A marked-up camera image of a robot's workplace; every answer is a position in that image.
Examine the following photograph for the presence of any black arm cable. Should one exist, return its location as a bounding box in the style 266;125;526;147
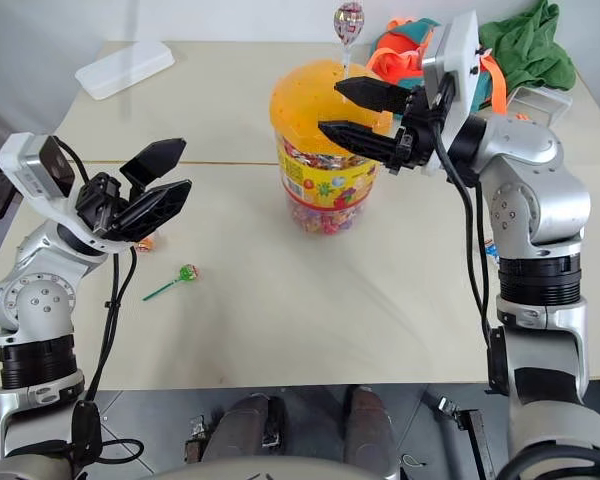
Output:
53;135;146;467
431;72;499;397

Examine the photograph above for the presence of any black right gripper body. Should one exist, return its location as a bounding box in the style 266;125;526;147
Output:
386;84;444;175

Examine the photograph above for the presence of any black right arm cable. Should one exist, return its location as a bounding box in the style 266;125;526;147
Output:
431;72;499;397

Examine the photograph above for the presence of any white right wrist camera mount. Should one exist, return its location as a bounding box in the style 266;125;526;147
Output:
421;9;494;177

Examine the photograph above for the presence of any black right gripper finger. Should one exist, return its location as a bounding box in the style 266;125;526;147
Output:
333;75;414;117
317;119;400;164

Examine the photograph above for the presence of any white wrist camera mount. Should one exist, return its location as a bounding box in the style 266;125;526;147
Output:
421;9;494;177
0;132;131;254

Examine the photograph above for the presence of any clear candy jar yellow lid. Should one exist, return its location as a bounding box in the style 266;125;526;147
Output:
269;58;397;237

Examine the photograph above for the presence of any green cloth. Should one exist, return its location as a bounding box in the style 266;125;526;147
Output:
478;0;578;92

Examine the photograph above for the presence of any white plastic box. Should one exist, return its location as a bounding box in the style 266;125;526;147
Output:
74;40;177;102

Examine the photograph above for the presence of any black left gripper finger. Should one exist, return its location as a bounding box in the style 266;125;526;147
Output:
119;138;188;194
111;179;194;243

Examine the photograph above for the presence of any green lollipop green stick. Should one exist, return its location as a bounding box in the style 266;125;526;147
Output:
141;263;203;303

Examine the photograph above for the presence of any black metal stand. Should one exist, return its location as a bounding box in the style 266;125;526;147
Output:
423;388;497;480

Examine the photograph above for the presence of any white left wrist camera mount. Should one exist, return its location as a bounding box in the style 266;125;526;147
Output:
0;132;131;254

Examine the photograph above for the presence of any orange and teal cloth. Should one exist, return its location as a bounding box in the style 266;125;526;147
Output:
364;16;510;117

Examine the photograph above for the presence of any pink silver wrapped lollipop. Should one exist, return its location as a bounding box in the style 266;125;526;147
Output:
332;1;367;81

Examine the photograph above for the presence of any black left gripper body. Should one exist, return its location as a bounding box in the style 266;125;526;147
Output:
74;171;134;241

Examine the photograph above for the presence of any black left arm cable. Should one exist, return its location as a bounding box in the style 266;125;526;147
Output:
53;135;146;467

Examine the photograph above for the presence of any clear plastic container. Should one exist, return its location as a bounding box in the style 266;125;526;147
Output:
503;83;575;134

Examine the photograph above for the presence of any dark rounded shape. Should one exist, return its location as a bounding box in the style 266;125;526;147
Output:
201;393;287;465
341;386;400;472

